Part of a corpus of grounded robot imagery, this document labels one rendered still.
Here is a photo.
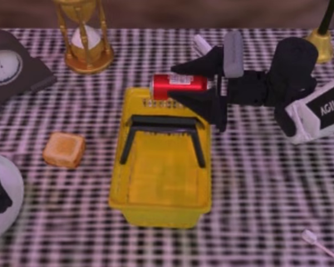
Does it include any red soda can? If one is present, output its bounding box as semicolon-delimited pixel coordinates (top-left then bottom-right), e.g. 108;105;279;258
151;73;212;101

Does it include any white cylindrical object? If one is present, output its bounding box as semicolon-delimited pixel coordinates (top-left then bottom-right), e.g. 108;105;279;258
194;34;212;55

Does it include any checkered tablecloth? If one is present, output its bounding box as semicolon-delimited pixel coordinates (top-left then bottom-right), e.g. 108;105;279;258
0;27;334;267

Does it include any golden hourglass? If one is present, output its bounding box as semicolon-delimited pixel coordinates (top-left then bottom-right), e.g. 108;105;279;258
52;0;115;74

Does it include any toasted bread slice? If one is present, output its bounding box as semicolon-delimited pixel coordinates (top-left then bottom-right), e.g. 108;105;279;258
42;132;86;169

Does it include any white toothbrush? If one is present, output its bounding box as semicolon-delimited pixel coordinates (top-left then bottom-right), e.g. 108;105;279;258
301;229;334;267

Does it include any dark desk clock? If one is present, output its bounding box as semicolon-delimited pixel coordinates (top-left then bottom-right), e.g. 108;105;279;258
0;28;58;117

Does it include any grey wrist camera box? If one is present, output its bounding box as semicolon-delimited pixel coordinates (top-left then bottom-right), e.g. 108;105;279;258
222;31;243;78

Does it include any yellow plastic shopping basket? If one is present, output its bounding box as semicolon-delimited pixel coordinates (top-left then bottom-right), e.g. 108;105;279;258
109;86;213;229

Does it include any brass hand bell black handle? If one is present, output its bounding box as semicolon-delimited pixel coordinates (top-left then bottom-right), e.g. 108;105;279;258
304;0;334;64

